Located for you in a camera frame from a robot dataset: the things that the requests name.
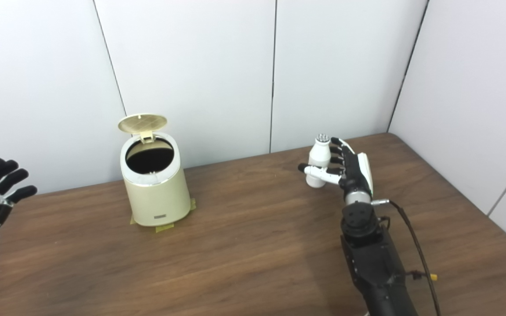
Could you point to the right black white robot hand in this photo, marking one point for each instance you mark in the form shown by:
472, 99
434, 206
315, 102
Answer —
356, 173

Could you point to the small white plastic bottle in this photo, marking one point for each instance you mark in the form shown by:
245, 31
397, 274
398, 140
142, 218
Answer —
318, 156

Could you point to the cream cylindrical trash bin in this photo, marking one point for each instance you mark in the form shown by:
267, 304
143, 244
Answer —
158, 197

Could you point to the cream round bin lid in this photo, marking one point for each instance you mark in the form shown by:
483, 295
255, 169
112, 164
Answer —
143, 123

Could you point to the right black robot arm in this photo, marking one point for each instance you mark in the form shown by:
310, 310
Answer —
374, 263

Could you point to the yellow tape under bin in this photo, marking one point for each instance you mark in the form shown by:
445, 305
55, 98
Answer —
164, 228

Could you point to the yellow tipped connector plug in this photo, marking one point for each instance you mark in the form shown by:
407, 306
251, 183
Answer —
433, 277

